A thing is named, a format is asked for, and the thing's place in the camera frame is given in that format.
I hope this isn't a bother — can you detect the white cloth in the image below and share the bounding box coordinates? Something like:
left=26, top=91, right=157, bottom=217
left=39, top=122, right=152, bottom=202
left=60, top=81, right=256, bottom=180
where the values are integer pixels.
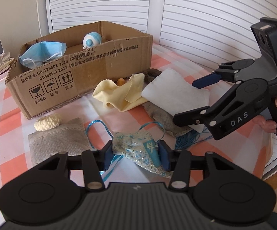
left=141, top=69, right=210, bottom=116

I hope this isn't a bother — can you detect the blue floral sachet pouch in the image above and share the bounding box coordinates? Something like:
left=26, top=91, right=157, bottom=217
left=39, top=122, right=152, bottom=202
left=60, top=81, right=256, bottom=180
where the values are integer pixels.
left=85, top=120, right=175, bottom=182

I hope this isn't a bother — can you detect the yellow microfiber cloth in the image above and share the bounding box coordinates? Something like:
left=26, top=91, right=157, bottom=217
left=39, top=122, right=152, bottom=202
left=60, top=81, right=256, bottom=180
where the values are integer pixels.
left=92, top=73, right=148, bottom=112

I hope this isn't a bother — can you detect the small orange pacifier nipple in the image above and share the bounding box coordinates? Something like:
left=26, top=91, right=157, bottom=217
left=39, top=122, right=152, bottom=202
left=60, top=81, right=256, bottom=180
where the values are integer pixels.
left=117, top=78, right=126, bottom=87

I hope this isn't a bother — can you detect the person's right hand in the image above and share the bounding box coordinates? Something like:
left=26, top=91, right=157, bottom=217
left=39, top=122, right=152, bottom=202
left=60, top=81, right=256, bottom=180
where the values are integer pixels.
left=252, top=96, right=277, bottom=135

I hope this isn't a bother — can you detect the grey sachet bag right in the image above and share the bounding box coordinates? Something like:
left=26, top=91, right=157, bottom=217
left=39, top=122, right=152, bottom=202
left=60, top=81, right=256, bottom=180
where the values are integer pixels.
left=142, top=102, right=192, bottom=138

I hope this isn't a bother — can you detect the grey sachet bag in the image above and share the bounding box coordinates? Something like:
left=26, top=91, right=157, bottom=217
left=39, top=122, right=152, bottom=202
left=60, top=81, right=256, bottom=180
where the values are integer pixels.
left=28, top=117, right=92, bottom=166
left=142, top=102, right=192, bottom=138

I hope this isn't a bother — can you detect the grey sachet bag left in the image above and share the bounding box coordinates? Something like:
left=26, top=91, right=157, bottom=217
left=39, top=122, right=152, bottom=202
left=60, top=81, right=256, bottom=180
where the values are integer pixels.
left=28, top=117, right=92, bottom=166

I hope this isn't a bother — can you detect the brown scrunchie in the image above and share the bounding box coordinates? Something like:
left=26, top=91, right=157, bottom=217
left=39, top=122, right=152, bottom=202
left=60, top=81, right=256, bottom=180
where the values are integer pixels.
left=142, top=69, right=162, bottom=84

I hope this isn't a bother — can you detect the cream knitted scrunchie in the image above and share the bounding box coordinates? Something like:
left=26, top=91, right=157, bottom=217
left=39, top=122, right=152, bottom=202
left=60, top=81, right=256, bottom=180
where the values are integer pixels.
left=34, top=114, right=62, bottom=131

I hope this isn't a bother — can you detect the checkered pink white tablecloth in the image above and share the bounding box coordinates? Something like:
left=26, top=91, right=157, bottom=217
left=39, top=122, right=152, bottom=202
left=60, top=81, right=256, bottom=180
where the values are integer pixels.
left=0, top=75, right=276, bottom=187

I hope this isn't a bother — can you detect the brown cardboard box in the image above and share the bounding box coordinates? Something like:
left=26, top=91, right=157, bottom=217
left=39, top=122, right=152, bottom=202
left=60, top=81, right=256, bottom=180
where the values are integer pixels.
left=5, top=21, right=153, bottom=119

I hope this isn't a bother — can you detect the blue white round toy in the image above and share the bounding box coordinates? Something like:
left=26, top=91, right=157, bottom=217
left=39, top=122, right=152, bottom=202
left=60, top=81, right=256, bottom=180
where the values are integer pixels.
left=82, top=32, right=102, bottom=49

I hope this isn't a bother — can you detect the blue face mask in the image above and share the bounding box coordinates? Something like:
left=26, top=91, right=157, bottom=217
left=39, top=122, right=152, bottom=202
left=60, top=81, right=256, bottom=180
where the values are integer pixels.
left=19, top=42, right=67, bottom=69

